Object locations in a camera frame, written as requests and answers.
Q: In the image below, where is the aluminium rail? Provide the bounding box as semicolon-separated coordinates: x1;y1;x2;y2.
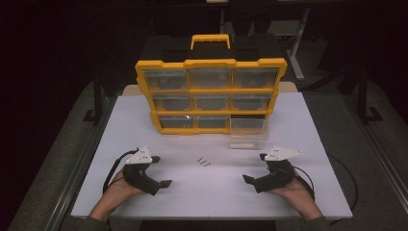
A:
44;95;117;231
344;95;408;206

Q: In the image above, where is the yellow black organizer cabinet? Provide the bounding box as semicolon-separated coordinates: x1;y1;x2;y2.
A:
134;33;289;136

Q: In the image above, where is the right hand-held gripper black cable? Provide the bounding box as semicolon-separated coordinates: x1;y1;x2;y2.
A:
292;153;360;225

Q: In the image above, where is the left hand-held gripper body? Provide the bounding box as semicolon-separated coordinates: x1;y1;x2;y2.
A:
121;145;162;196

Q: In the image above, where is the black metal stand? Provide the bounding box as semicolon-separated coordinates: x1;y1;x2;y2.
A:
356;66;385;125
82;70;108;125

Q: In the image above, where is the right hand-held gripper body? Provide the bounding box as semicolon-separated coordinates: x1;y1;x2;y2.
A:
252;145;304;194

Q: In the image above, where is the transparent plastic drawer bin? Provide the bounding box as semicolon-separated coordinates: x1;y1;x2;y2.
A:
228;117;270;150

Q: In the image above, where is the grey box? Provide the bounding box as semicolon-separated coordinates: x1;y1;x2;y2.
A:
267;19;303;38

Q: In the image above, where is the person's right hand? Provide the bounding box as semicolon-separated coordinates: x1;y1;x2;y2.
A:
268;167;318;211

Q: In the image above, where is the person's left hand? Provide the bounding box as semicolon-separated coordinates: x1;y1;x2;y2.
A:
101;168;146;210

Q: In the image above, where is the set of transparent plastic drawers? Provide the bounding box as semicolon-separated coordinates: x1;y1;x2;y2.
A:
141;67;281;130

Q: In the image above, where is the white metal stand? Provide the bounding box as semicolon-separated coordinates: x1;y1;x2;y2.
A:
286;8;312;82

